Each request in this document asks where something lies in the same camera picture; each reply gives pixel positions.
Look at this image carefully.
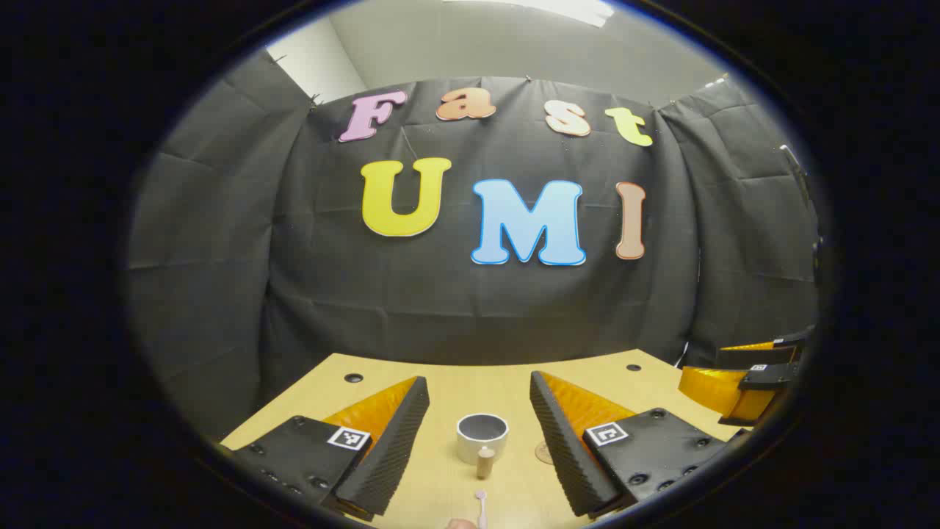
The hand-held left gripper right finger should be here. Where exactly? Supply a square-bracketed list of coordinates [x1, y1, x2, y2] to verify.
[529, 371, 750, 519]

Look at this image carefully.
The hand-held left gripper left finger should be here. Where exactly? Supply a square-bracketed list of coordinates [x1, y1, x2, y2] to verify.
[219, 376, 431, 522]

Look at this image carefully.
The white cup with wooden handle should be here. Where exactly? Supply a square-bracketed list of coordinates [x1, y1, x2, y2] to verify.
[455, 413, 510, 480]

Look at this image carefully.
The wooden desktop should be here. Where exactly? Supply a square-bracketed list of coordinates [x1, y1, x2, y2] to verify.
[220, 350, 742, 529]

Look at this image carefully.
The black backdrop cloth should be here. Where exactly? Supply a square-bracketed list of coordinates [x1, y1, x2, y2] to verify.
[126, 50, 820, 442]

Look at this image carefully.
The thin metal stand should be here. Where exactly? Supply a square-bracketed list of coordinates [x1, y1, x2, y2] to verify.
[780, 144, 811, 210]

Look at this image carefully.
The ceiling light panel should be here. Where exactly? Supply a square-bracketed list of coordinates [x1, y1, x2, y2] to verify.
[441, 0, 616, 29]

